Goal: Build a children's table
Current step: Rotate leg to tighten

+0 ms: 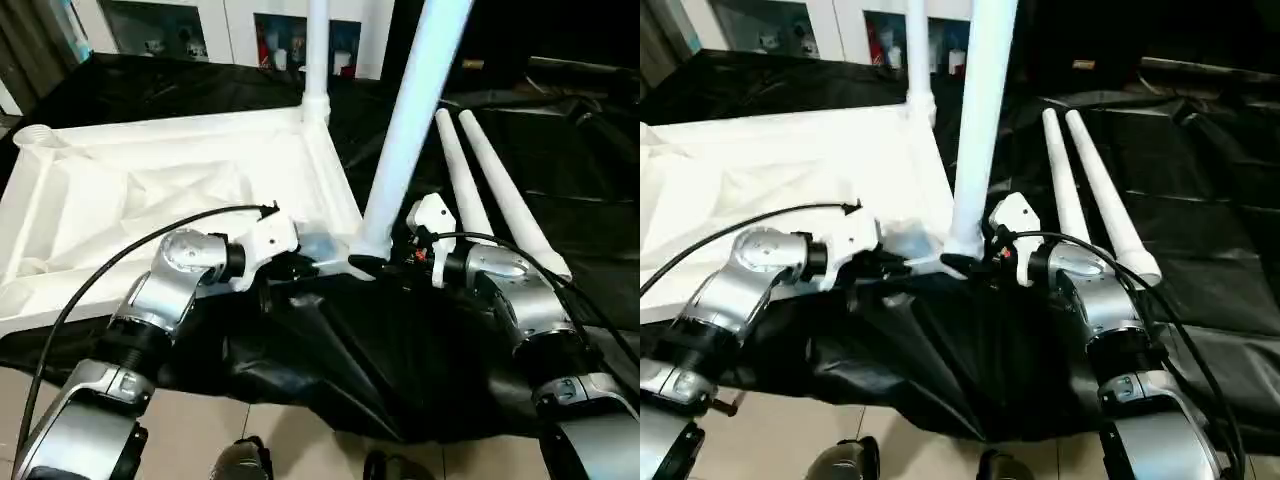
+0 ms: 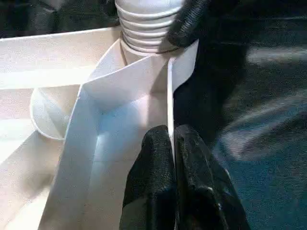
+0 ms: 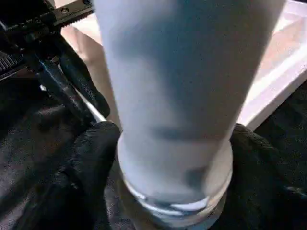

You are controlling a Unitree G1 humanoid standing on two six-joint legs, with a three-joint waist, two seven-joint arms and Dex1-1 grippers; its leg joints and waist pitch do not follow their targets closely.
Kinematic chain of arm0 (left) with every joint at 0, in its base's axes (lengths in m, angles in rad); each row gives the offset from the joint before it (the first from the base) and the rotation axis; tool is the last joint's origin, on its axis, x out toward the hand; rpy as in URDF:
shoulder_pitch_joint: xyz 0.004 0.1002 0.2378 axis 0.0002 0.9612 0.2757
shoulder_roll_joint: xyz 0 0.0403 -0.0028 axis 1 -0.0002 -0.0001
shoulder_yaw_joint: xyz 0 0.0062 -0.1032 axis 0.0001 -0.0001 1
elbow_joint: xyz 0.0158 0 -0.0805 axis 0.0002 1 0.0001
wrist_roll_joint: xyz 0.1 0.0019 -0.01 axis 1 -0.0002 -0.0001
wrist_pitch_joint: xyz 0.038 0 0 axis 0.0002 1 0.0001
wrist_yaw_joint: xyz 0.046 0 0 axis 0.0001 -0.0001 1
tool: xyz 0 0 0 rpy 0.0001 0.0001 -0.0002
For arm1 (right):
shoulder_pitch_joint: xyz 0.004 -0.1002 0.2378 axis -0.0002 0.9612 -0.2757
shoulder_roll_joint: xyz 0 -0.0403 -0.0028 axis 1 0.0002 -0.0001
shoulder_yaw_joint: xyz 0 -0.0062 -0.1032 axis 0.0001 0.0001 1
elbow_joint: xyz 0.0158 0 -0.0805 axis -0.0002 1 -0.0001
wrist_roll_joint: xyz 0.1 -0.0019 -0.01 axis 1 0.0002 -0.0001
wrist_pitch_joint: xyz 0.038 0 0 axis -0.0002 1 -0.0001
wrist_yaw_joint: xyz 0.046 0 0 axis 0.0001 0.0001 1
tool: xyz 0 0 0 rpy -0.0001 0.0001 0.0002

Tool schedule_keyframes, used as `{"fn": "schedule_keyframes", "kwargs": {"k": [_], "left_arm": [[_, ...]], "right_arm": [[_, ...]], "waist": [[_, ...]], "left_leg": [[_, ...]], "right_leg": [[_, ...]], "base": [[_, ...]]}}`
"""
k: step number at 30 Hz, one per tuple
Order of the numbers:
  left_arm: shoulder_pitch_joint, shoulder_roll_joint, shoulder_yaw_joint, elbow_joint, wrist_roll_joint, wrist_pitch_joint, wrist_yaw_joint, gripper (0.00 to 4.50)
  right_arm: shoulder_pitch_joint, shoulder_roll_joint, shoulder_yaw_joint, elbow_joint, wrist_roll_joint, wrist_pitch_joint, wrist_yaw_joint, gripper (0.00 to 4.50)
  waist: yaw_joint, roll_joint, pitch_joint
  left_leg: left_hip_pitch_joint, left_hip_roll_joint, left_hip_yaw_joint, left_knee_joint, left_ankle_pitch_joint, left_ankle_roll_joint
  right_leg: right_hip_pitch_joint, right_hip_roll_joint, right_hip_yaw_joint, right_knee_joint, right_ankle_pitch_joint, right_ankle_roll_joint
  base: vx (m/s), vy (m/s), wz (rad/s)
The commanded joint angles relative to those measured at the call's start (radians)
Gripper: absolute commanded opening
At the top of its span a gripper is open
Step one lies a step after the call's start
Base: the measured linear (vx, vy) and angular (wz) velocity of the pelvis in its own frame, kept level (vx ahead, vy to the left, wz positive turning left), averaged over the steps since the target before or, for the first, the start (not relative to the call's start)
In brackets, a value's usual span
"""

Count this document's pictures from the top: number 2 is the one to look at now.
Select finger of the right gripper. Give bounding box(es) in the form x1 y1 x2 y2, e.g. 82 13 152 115
165 0 211 48

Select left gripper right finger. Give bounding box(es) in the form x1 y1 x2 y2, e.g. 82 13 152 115
174 126 251 230

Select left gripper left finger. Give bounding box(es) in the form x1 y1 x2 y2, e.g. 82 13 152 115
119 124 179 230

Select white plastic table leg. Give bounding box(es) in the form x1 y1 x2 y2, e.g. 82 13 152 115
115 0 183 55

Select white plastic table top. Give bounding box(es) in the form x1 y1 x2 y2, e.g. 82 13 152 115
0 26 200 230

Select black shiny mat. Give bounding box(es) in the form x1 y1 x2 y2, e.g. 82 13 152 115
0 0 307 230

